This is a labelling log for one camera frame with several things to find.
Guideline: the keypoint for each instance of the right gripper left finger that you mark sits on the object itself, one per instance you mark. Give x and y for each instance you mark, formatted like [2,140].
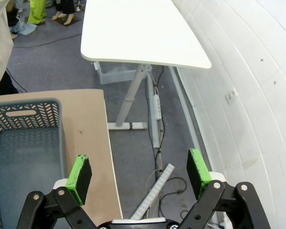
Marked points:
[81,176]

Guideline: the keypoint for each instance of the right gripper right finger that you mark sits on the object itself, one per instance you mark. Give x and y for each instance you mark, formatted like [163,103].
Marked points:
[195,171]

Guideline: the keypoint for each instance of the white perforated bar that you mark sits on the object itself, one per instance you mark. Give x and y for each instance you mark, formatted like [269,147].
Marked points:
[155,188]

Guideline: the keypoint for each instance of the white power strip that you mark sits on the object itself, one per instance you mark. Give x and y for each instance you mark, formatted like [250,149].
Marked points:
[153,133]
[156,107]

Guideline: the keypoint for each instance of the grey plastic lattice basket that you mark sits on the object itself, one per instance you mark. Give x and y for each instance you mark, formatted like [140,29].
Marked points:
[26,148]

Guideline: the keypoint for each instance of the clear plastic storage bin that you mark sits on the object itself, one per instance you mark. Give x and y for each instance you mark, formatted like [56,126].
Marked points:
[114,76]

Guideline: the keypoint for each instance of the white table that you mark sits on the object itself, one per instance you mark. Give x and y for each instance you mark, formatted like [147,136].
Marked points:
[138,31]

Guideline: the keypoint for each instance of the pale blue denim cloth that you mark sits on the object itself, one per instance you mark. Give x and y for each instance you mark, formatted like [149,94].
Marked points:
[26,29]

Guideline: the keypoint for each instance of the mannequin with black skirt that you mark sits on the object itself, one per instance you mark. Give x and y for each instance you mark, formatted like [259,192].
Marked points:
[65,7]

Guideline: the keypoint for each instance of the person in green trousers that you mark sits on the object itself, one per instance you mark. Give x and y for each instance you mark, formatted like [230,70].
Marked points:
[35,12]

